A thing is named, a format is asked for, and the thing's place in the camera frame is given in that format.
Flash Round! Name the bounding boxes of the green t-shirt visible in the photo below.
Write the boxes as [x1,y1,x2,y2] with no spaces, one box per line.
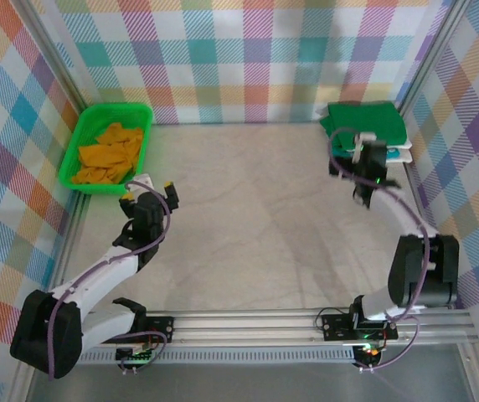
[319,102,408,152]

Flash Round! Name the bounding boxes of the aluminium frame post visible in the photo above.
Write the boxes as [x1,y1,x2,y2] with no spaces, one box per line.
[396,0,473,116]
[17,0,90,110]

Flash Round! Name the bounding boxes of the right controller circuit board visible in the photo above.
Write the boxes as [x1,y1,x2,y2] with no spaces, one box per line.
[354,343,385,369]

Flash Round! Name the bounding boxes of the left controller circuit board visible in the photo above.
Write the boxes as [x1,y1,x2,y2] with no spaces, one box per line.
[116,341,159,374]

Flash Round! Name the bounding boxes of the controller circuit board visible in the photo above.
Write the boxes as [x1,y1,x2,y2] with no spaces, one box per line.
[116,341,159,374]
[354,343,385,369]

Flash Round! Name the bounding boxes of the white t-shirt with teal print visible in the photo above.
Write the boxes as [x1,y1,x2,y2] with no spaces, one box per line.
[331,144,415,165]

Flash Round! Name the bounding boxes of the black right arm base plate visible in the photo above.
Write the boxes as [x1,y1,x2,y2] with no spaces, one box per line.
[321,312,399,341]

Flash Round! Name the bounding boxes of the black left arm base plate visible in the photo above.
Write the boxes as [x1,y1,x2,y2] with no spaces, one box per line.
[98,316,176,345]

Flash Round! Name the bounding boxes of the grey slotted cable duct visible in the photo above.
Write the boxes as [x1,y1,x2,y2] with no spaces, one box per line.
[38,350,356,364]

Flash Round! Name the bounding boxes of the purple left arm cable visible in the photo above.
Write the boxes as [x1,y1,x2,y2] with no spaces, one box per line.
[46,180,172,380]

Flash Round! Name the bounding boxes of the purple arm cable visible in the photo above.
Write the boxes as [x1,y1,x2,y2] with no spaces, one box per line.
[46,180,172,380]
[327,127,430,372]

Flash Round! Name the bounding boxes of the green plastic basket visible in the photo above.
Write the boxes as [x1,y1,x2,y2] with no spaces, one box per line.
[58,102,156,197]

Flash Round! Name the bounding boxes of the aluminium cross rail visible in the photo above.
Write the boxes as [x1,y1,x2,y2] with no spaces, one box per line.
[17,307,479,348]

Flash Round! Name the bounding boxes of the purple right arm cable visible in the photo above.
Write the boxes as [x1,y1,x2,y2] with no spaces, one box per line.
[327,127,430,372]

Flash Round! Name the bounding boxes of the orange t-shirt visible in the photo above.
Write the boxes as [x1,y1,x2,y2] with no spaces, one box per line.
[70,121,145,185]

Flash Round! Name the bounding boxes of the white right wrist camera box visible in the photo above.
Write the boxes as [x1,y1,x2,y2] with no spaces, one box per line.
[351,131,377,162]

